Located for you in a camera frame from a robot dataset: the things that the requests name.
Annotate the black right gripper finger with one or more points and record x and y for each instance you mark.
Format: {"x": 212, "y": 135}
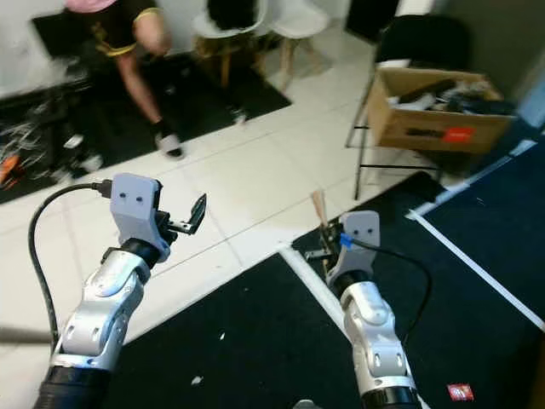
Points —
{"x": 317, "y": 253}

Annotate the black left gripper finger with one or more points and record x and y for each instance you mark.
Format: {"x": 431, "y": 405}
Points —
{"x": 198, "y": 209}

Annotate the wooden stick trash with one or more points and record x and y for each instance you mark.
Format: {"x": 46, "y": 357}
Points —
{"x": 320, "y": 207}

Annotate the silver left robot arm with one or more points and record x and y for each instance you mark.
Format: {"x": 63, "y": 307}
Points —
{"x": 98, "y": 315}

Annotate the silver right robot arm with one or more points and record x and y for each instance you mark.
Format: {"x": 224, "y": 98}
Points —
{"x": 376, "y": 341}

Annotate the black white-lined floor mat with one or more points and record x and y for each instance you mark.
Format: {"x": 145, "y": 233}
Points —
{"x": 264, "y": 341}

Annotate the plain black floor mat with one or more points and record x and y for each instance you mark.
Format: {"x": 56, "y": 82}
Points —
{"x": 221, "y": 102}

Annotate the metal parts clutter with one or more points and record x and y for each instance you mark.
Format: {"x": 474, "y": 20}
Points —
{"x": 51, "y": 145}

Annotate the cardboard box red label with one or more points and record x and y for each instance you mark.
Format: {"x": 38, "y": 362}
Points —
{"x": 409, "y": 123}

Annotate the white chair wooden legs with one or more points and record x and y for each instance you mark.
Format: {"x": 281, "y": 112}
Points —
{"x": 298, "y": 21}
{"x": 226, "y": 43}

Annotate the person in black shorts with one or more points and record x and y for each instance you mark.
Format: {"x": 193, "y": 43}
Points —
{"x": 128, "y": 30}

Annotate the red wrapper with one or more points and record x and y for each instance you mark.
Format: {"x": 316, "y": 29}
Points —
{"x": 461, "y": 393}

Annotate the black garment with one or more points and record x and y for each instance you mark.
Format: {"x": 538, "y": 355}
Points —
{"x": 234, "y": 12}

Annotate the black flat bag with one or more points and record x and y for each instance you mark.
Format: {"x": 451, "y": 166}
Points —
{"x": 60, "y": 36}

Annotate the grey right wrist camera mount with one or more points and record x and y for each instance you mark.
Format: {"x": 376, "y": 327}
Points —
{"x": 359, "y": 239}

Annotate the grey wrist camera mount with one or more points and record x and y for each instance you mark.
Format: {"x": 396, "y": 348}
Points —
{"x": 136, "y": 209}
{"x": 359, "y": 239}

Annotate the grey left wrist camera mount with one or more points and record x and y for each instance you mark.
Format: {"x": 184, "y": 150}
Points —
{"x": 136, "y": 209}

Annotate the black metal frame chair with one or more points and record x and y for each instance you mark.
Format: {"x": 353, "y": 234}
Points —
{"x": 426, "y": 38}

